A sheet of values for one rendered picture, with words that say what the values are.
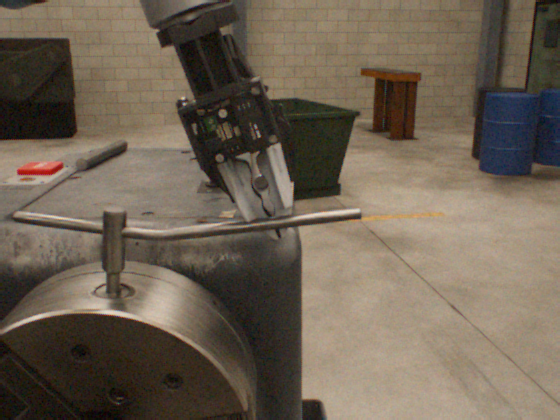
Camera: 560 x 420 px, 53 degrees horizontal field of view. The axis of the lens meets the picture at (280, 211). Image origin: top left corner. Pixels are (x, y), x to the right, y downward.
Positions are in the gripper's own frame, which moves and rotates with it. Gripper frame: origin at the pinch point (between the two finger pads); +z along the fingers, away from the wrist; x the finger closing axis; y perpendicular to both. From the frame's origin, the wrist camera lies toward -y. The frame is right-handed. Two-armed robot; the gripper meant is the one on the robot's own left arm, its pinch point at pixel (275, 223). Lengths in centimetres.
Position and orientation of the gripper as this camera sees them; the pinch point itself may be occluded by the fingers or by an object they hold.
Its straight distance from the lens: 55.0
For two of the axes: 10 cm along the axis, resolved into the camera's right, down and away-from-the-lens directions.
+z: 3.4, 9.0, 2.9
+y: 0.3, 2.9, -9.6
